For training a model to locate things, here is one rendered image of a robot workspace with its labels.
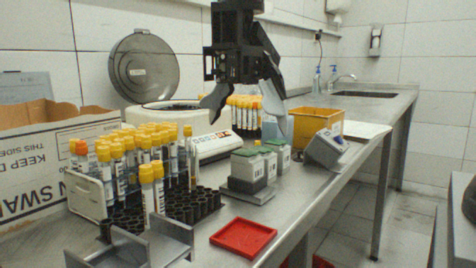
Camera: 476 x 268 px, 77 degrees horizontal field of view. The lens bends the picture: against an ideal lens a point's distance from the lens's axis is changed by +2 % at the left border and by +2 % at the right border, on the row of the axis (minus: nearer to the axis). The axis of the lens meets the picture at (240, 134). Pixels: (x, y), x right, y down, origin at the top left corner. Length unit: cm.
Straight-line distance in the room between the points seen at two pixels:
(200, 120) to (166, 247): 43
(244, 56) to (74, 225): 35
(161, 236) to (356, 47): 268
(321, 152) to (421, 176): 234
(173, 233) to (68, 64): 67
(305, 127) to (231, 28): 42
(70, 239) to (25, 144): 15
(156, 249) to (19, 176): 26
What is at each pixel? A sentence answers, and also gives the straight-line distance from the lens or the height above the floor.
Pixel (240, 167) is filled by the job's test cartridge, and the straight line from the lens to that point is 52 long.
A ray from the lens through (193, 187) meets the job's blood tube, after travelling 51.
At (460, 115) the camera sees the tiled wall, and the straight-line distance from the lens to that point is 286.
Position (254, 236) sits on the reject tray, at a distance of 44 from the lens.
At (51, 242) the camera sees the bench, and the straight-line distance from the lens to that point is 50.
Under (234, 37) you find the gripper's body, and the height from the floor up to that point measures 114.
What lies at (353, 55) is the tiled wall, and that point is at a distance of 291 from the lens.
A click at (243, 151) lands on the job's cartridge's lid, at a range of 53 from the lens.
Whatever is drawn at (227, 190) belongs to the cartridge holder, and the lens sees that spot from 54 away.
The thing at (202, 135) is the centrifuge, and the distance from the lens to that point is 74.
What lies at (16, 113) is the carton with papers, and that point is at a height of 100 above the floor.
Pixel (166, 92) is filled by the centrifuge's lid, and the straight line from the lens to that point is 101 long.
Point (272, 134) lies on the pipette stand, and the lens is 69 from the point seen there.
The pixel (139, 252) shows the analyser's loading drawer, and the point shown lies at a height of 93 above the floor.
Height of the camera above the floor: 111
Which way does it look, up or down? 14 degrees down
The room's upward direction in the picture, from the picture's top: straight up
